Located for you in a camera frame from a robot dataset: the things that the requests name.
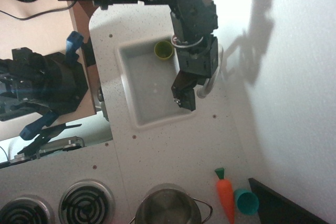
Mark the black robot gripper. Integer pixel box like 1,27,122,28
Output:
171,35,218,111

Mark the silver curved faucet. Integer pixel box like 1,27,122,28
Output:
196,44,224,99

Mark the white rectangular sink basin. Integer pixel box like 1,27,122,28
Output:
116,35,195,130

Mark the green plastic cup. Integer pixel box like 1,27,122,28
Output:
154,40,174,60

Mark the orange toy carrot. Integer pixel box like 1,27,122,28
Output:
215,167,235,224

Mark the stainless steel pot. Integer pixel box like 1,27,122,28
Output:
129,188,213,224

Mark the blue clamp upper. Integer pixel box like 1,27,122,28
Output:
65,31,83,65

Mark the teal plastic cup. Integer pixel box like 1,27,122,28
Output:
234,188,259,216

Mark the black panel corner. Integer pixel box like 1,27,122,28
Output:
248,178,326,224

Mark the middle stove burner coil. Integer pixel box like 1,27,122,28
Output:
58,179,116,223

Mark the stove burner coil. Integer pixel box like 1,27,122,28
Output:
1,195,55,224
58,179,116,223

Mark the blue and black clamp lower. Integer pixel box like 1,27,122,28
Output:
17,112,81,157

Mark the left stove burner coil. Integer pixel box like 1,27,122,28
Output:
1,195,55,224

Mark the black cable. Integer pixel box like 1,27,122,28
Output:
0,0,77,21

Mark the black camera mount rig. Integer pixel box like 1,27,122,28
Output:
1,47,88,122

